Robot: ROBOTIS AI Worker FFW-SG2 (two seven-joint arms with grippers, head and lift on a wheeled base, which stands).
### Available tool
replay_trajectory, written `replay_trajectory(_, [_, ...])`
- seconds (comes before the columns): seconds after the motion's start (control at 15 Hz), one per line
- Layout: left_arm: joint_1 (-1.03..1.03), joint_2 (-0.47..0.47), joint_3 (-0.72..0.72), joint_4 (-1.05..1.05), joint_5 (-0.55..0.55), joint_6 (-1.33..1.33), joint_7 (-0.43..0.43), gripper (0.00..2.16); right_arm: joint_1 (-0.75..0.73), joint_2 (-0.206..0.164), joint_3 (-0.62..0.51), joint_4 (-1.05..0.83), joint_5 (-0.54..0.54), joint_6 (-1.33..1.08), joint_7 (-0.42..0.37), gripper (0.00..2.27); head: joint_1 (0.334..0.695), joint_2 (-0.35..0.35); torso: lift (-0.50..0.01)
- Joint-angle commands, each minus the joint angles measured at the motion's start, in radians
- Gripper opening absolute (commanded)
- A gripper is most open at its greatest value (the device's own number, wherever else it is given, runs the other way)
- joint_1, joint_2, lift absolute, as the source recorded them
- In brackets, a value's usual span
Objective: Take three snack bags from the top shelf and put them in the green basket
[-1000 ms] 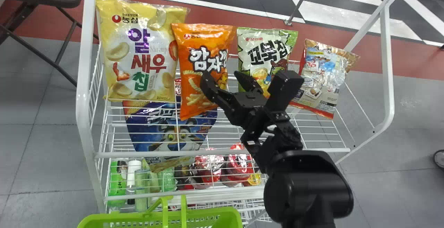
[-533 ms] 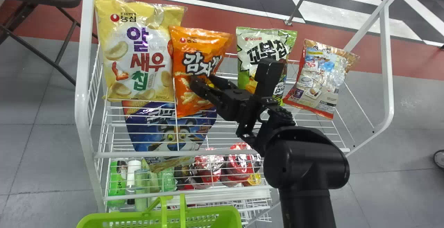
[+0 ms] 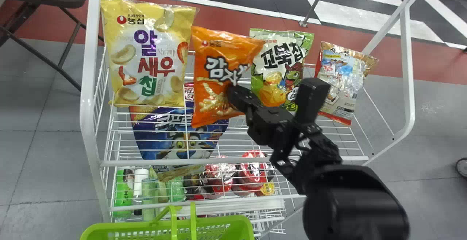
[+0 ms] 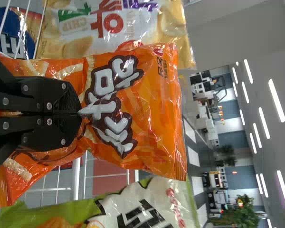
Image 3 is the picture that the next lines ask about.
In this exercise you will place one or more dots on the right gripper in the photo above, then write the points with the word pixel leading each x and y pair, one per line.
pixel 271 125

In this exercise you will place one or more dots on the orange snack packet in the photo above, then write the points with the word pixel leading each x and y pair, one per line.
pixel 215 65

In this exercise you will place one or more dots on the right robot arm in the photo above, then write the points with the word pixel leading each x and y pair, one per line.
pixel 350 203

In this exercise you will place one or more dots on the green snack packet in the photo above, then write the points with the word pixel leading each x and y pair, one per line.
pixel 279 61

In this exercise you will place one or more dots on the red noodle cup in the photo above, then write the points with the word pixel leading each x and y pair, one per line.
pixel 219 180
pixel 253 172

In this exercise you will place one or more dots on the blue cereal bag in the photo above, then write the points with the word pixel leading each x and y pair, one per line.
pixel 171 138

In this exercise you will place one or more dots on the brown snack packet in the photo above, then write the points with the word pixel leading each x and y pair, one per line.
pixel 343 79

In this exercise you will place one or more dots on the yellow snack packet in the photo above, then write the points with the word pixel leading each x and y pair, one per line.
pixel 146 50

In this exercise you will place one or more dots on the white bottle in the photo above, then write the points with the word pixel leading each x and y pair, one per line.
pixel 140 181

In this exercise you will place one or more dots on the green basket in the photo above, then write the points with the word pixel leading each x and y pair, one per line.
pixel 219 229

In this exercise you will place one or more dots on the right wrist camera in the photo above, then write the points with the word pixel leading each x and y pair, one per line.
pixel 311 97

